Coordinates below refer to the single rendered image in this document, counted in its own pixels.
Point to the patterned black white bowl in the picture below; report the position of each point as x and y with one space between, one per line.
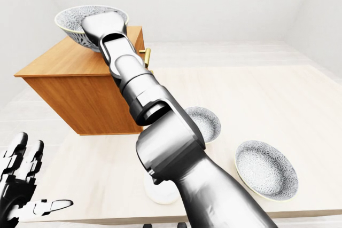
207 124
70 19
267 170

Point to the wooden cabinet drawer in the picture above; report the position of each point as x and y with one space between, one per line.
141 41

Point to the white round dish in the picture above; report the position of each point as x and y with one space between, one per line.
163 193

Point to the wooden cabinet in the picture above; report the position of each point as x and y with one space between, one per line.
80 100

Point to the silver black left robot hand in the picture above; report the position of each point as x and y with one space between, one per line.
18 185

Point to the small dark shape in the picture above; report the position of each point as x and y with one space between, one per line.
182 225
147 225

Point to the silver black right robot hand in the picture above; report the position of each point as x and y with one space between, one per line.
102 25

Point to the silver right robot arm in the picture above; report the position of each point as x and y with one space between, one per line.
171 137

